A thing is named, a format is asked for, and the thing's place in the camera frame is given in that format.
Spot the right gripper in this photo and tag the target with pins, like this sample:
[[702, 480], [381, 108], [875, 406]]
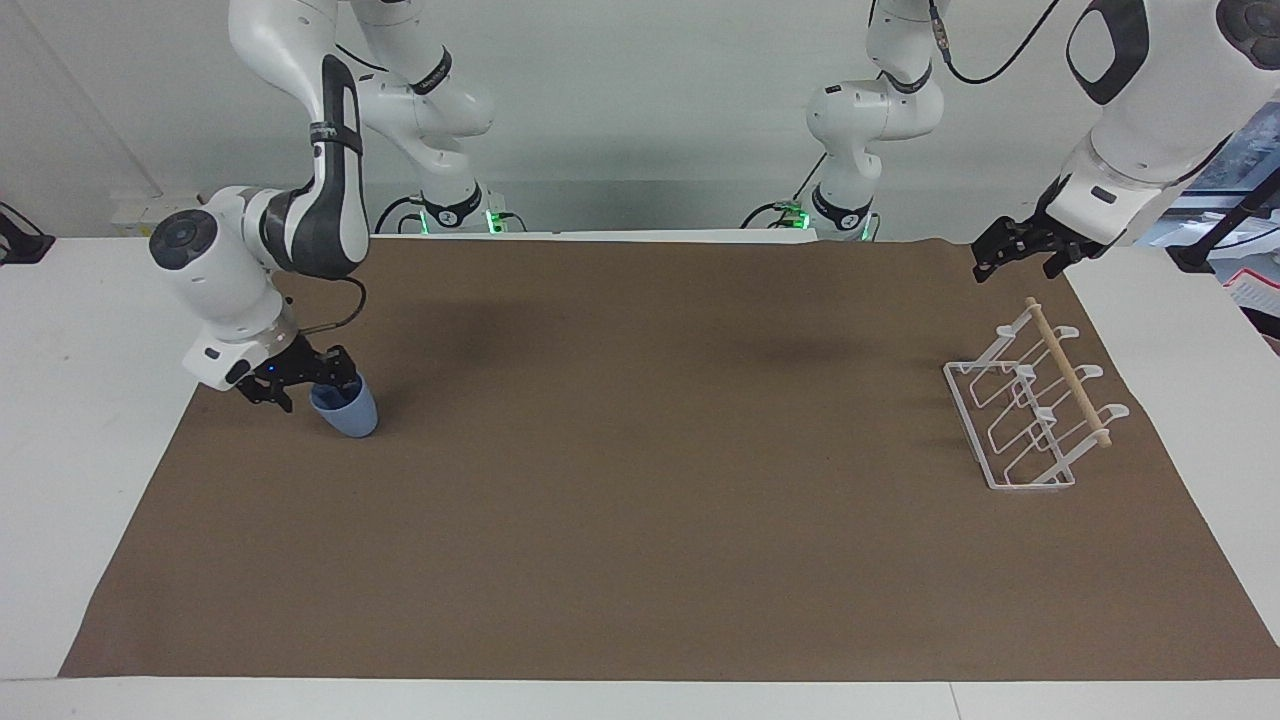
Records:
[[275, 368]]

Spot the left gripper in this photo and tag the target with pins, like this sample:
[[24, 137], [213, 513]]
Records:
[[1062, 232]]

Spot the blue cup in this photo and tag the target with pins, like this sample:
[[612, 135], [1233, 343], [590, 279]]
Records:
[[348, 412]]

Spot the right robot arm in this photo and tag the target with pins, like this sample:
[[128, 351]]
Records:
[[335, 215]]

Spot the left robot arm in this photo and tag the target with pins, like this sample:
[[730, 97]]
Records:
[[1150, 110]]

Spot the black stand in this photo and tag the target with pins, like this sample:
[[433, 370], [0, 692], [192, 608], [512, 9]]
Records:
[[1225, 225], [22, 245]]

